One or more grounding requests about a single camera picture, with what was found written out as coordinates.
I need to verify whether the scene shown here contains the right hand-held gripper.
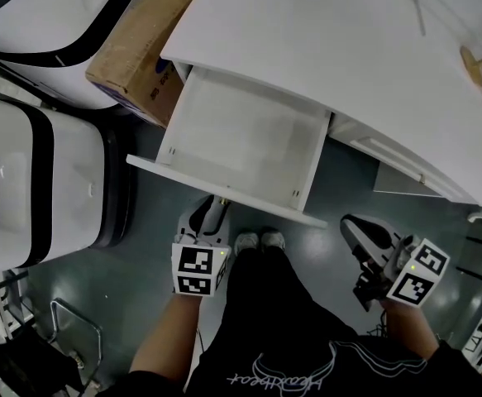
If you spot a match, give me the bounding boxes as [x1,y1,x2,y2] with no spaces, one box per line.
[339,213,451,313]

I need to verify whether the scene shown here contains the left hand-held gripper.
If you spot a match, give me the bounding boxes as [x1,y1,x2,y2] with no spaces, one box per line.
[170,195,231,299]

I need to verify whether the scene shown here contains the person's right forearm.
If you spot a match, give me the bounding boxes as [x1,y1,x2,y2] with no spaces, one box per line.
[379,298,441,362]

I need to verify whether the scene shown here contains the person's left forearm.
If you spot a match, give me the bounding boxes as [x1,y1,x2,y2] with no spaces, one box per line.
[128,294,203,383]

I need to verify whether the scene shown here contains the white desk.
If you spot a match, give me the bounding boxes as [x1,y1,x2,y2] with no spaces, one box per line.
[159,0,482,207]

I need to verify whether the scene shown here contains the person's left white shoe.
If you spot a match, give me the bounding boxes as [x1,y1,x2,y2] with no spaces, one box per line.
[233,232,260,256]

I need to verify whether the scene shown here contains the person's white shoe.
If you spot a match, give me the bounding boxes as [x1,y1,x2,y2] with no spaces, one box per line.
[233,232,260,256]
[260,227,287,251]

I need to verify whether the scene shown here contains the person's right white shoe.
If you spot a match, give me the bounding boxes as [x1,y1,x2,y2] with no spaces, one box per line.
[260,227,287,251]

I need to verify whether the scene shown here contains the person's black trousers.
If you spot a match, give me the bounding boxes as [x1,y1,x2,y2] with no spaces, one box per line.
[223,246,360,359]

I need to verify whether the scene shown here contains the person's black shirt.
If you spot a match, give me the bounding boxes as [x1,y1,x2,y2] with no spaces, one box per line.
[182,332,482,397]

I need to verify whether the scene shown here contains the brown cardboard box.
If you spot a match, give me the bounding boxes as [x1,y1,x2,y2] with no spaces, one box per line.
[84,0,213,130]

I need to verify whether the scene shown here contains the white black service robot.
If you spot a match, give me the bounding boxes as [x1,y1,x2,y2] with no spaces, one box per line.
[0,94,137,280]
[0,0,151,112]

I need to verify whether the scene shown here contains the wooden branch stand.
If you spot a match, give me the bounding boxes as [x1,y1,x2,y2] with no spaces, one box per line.
[458,45,482,91]

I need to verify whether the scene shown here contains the small white side table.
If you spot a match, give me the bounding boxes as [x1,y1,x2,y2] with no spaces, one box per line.
[0,269,31,342]

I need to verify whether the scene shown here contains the black cable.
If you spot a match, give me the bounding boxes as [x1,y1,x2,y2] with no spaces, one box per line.
[365,307,391,339]

